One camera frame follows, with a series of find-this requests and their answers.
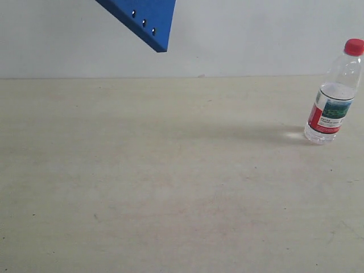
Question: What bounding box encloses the blue ring binder notebook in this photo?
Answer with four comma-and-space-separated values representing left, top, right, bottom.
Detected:
97, 0, 176, 53

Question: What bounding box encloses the clear plastic water bottle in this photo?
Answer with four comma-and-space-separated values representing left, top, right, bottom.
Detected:
304, 39, 363, 144

